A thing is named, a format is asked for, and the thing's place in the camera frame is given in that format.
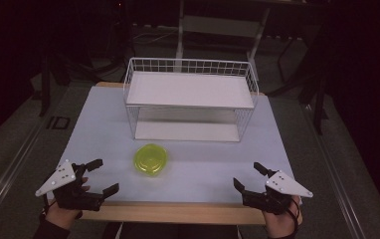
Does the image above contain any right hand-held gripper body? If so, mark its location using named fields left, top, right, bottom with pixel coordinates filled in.
left=242, top=169, right=314, bottom=215

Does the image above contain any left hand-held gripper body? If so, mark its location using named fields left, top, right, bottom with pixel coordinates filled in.
left=35, top=159, right=105, bottom=212

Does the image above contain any yellow-green plastic bowl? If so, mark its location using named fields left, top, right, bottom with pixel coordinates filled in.
left=132, top=142, right=169, bottom=178

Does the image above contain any white wire shelf rack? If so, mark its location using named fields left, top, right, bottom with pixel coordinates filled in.
left=122, top=57, right=260, bottom=144

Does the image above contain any person's left hand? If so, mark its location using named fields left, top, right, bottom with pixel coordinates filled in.
left=45, top=177, right=92, bottom=231

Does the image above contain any person's right hand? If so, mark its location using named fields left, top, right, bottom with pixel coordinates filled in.
left=263, top=195, right=303, bottom=239

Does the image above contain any black floor label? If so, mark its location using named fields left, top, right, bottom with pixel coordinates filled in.
left=46, top=116, right=72, bottom=131

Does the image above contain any black wrist strap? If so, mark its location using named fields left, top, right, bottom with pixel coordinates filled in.
left=286, top=198, right=301, bottom=232

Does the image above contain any metal floor rail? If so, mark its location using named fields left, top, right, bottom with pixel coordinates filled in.
left=301, top=104, right=378, bottom=239
left=0, top=116, right=52, bottom=227

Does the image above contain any white cable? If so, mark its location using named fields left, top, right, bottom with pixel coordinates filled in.
left=131, top=24, right=180, bottom=46

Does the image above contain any white metal frame stand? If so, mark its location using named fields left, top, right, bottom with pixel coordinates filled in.
left=173, top=0, right=273, bottom=78

